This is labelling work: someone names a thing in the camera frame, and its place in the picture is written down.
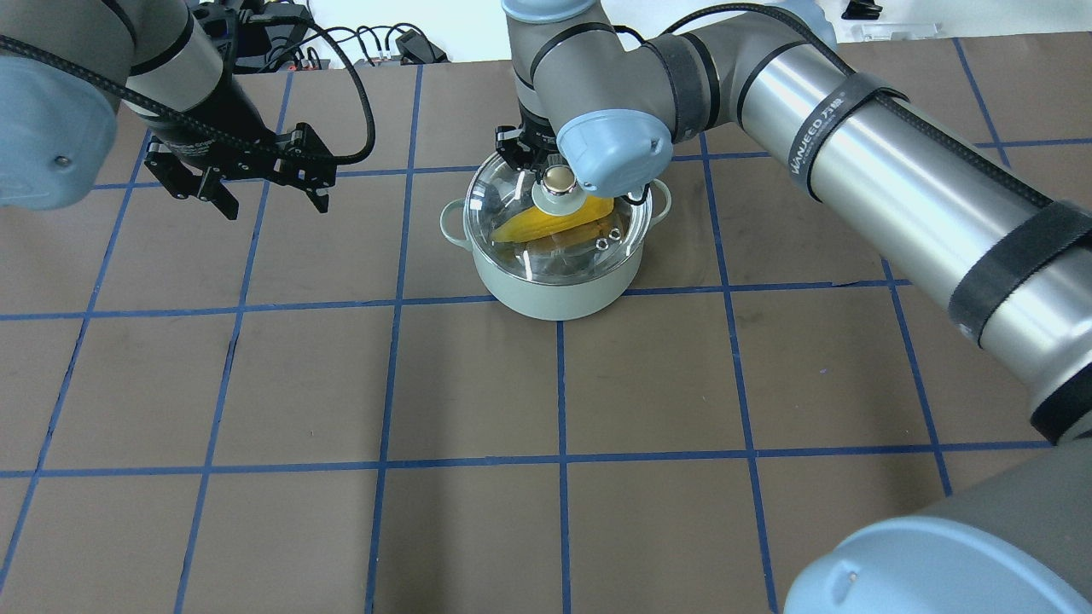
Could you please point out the black gripper at lid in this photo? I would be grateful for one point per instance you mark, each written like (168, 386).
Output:
(514, 150)

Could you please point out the black gripper at corn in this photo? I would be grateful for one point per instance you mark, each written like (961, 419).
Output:
(207, 130)

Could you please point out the yellow corn cob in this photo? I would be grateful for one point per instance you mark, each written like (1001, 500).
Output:
(534, 224)

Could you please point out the glass pot lid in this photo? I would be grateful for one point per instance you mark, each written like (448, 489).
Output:
(579, 255)

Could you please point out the silver robot arm holding lid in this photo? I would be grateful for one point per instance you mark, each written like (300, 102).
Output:
(1010, 266)

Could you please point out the silver robot arm holding corn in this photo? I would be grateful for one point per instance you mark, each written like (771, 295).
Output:
(68, 66)

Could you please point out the pale green cooking pot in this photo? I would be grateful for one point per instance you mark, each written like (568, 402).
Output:
(562, 302)

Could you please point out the brown gridded table mat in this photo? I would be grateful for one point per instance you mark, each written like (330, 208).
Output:
(327, 413)

